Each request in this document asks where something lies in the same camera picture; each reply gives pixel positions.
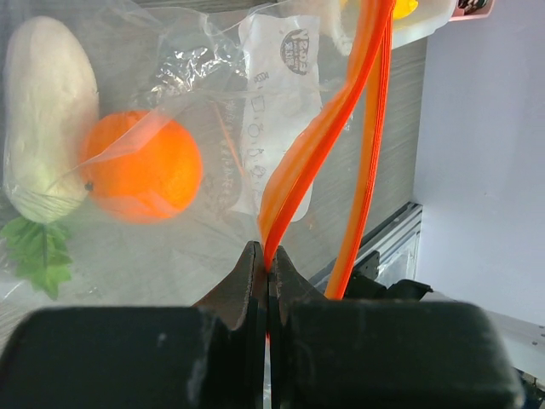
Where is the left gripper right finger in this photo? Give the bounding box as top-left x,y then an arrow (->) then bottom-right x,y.
269,249 -> 524,408

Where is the orange toy orange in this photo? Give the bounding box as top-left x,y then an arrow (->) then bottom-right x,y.
78,110 -> 204,224

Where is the white plastic fruit basket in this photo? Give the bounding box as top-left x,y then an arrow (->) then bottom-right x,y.
340,0 -> 456,49

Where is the white toy radish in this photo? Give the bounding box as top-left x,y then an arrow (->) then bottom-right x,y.
1,16 -> 99,299

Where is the yellow toy pepper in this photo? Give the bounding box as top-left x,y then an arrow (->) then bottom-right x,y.
393,0 -> 419,20

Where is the clear orange zip top bag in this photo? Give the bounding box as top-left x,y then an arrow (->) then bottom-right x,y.
0,0 -> 397,342

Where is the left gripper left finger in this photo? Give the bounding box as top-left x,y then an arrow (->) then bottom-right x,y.
1,242 -> 267,408

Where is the pink divided plastic tray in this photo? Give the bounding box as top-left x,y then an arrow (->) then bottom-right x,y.
450,0 -> 495,22

